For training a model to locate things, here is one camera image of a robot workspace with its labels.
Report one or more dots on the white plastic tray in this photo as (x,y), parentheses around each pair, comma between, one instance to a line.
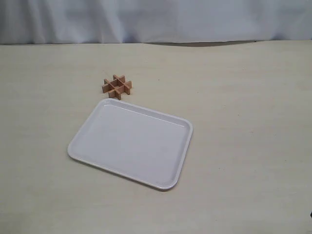
(140,144)

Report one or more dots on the white backdrop curtain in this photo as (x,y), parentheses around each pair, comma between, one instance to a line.
(149,21)

